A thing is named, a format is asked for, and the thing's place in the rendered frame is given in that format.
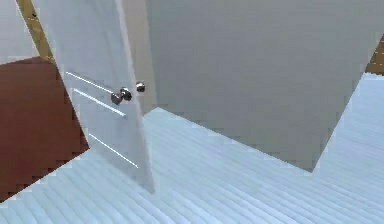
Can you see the silver round door knob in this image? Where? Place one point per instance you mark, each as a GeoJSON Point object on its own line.
{"type": "Point", "coordinates": [140, 87]}
{"type": "Point", "coordinates": [120, 95]}

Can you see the white room door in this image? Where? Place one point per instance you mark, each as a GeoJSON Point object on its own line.
{"type": "Point", "coordinates": [96, 50]}

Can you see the tan wooden door frame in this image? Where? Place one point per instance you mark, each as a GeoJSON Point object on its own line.
{"type": "Point", "coordinates": [35, 28]}

